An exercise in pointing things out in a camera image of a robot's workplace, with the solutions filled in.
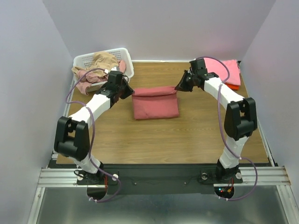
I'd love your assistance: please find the white plastic laundry basket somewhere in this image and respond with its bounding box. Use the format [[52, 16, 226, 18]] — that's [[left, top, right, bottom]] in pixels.
[[71, 48, 134, 95]]

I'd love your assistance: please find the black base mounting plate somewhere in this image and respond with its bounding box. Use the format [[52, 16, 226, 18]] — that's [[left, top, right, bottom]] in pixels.
[[77, 164, 243, 195]]

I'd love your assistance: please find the mauve pink t-shirt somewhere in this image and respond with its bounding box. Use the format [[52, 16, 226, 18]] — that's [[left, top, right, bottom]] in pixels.
[[76, 60, 126, 95]]

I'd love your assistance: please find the folded light pink t-shirt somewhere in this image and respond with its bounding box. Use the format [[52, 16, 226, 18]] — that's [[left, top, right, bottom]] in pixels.
[[204, 58, 241, 86]]

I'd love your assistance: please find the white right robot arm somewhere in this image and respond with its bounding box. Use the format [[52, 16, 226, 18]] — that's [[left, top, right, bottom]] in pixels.
[[175, 57, 257, 180]]

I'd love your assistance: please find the folded orange t-shirt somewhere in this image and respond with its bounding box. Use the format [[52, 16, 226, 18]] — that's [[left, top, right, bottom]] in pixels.
[[226, 84, 240, 91]]

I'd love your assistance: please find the beige t-shirt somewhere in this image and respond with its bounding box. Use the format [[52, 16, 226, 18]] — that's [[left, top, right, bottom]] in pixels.
[[71, 51, 119, 78]]

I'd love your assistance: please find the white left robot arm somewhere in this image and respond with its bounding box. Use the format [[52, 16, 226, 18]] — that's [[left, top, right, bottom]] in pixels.
[[54, 70, 134, 181]]

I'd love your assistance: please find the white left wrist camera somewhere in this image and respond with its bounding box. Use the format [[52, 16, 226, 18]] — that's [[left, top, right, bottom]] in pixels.
[[104, 66, 120, 74]]

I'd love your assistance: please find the dusty red t-shirt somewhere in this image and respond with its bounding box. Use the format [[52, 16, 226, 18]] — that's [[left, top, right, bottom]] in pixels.
[[132, 86, 179, 120]]

